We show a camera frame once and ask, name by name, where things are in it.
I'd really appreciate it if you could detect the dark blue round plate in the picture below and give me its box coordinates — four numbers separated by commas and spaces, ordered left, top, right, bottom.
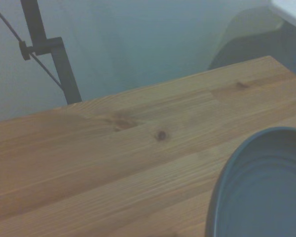
205, 126, 296, 237

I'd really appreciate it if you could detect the black metal stand pole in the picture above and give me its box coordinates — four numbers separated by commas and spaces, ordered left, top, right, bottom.
18, 0, 83, 105

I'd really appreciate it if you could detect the white board edge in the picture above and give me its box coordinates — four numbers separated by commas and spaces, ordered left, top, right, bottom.
270, 0, 296, 28

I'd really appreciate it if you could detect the thin black cable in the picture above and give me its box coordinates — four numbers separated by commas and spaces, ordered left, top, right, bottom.
0, 3, 63, 88

